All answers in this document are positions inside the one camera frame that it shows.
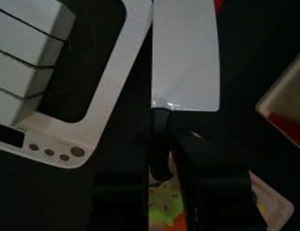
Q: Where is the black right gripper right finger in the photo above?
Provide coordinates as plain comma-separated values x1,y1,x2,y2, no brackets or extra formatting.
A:
170,124,268,231

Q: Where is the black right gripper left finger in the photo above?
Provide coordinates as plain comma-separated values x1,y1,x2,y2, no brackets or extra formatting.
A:
90,125,153,231

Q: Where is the white toy cleaver black handle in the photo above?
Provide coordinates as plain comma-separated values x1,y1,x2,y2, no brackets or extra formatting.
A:
149,0,221,182

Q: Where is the green toy starfruit slice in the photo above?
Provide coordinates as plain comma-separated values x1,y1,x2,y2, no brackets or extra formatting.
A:
148,180,186,226

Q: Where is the beige box with red base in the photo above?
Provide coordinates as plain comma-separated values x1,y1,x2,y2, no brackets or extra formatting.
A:
256,51,300,152

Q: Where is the white digital kitchen scale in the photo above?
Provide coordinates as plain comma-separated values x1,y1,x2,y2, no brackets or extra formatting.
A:
0,0,156,170

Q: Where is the white knife block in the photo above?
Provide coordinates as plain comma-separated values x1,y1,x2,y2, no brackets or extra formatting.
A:
0,0,78,126

